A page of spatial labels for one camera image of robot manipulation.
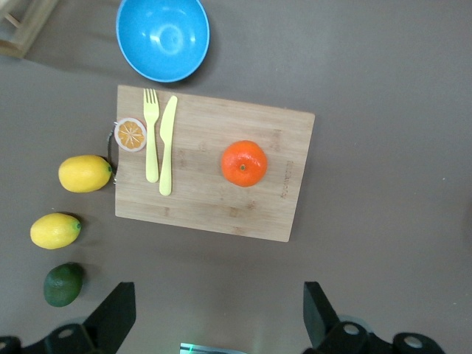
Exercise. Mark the dark green avocado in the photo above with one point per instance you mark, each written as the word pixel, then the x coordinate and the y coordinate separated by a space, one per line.
pixel 62 285

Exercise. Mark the yellow plastic knife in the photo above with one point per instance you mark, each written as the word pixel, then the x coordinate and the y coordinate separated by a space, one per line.
pixel 166 155

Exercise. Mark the yellow lemon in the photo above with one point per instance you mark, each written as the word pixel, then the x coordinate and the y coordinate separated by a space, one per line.
pixel 54 231
pixel 84 173

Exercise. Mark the bamboo cutting board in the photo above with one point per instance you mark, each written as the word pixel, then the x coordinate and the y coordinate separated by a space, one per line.
pixel 221 206

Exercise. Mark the blue bowl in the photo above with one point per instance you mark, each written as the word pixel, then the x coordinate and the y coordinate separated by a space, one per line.
pixel 162 37

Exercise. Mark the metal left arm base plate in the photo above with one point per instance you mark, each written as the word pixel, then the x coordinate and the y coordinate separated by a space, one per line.
pixel 206 348

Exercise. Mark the toy orange slice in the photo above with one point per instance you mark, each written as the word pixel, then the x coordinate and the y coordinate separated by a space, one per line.
pixel 131 134

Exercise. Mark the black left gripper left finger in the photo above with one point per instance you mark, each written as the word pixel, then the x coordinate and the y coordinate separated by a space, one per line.
pixel 116 313

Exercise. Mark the orange fruit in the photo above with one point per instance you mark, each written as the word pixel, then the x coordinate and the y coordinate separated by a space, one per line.
pixel 244 163

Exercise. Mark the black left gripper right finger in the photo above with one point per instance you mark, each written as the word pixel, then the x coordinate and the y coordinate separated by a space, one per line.
pixel 317 313

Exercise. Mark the wooden mug rack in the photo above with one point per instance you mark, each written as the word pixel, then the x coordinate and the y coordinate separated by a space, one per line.
pixel 18 40

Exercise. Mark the yellow plastic fork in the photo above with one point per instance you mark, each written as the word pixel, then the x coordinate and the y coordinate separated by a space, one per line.
pixel 151 147

